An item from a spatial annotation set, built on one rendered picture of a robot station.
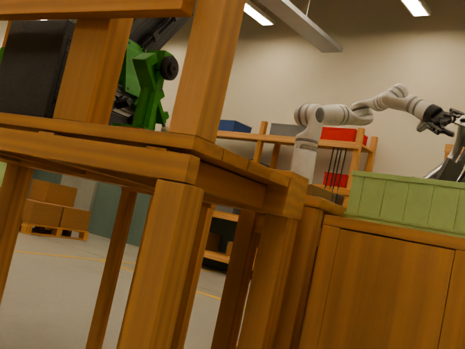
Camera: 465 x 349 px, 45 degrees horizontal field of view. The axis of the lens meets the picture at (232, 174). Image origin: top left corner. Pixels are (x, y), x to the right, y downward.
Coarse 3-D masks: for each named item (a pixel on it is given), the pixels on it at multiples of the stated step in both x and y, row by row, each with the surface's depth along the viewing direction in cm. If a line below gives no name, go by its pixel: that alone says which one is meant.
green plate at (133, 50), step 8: (128, 40) 205; (128, 48) 204; (136, 48) 209; (128, 56) 204; (136, 56) 208; (128, 64) 203; (120, 72) 204; (128, 72) 203; (120, 80) 204; (128, 80) 202; (136, 80) 206; (128, 88) 201; (136, 88) 206; (136, 96) 205
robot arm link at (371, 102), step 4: (376, 96) 235; (360, 100) 251; (364, 100) 246; (368, 100) 242; (372, 100) 237; (376, 100) 233; (352, 104) 255; (356, 104) 251; (360, 104) 249; (364, 104) 246; (368, 104) 241; (372, 104) 237; (376, 104) 234; (352, 108) 254; (356, 108) 252; (360, 108) 251; (364, 108) 251; (372, 108) 239; (376, 108) 236; (380, 108) 234
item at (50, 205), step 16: (32, 192) 842; (48, 192) 827; (64, 192) 852; (32, 208) 754; (48, 208) 779; (64, 208) 805; (32, 224) 756; (48, 224) 784; (64, 224) 810; (80, 224) 836
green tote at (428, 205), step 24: (360, 192) 191; (384, 192) 186; (408, 192) 181; (432, 192) 175; (456, 192) 171; (360, 216) 189; (384, 216) 184; (408, 216) 179; (432, 216) 174; (456, 216) 170
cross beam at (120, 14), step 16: (0, 0) 180; (16, 0) 176; (32, 0) 172; (48, 0) 167; (64, 0) 164; (80, 0) 160; (96, 0) 157; (112, 0) 153; (128, 0) 150; (144, 0) 147; (160, 0) 144; (176, 0) 141; (192, 0) 144; (0, 16) 181; (16, 16) 177; (32, 16) 173; (48, 16) 170; (64, 16) 166; (80, 16) 163; (96, 16) 160; (112, 16) 157; (128, 16) 154; (144, 16) 151; (160, 16) 149; (176, 16) 146
